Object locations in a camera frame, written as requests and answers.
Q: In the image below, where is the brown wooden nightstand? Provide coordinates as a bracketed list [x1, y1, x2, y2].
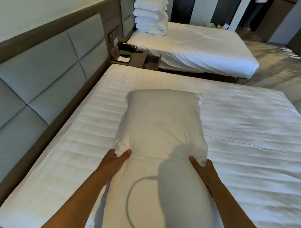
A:
[111, 48, 161, 71]

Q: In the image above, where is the white pillow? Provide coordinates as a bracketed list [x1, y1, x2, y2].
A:
[89, 90, 224, 228]
[133, 0, 169, 9]
[134, 16, 165, 29]
[133, 8, 168, 18]

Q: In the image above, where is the grey padded headboard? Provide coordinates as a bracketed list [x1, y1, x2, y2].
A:
[0, 13, 109, 184]
[120, 0, 136, 37]

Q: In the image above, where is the person's right forearm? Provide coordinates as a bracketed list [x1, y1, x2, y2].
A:
[208, 178, 251, 228]

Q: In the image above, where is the black wall switch panel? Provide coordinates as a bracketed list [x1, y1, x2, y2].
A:
[108, 28, 120, 45]

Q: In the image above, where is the person's right hand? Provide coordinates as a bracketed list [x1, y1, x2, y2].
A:
[189, 156, 221, 188]

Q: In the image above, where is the person's left hand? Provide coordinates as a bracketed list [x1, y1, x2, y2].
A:
[97, 149, 132, 181]

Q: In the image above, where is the black telephone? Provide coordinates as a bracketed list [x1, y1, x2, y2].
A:
[119, 42, 143, 57]

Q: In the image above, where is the person's left forearm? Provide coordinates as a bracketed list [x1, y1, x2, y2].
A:
[46, 170, 111, 228]

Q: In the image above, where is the folded white duvet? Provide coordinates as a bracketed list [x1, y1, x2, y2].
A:
[137, 12, 170, 37]

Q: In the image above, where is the small white bed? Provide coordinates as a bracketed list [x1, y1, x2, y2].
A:
[127, 22, 259, 79]

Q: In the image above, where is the large white bed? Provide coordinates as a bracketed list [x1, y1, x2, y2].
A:
[0, 64, 301, 228]

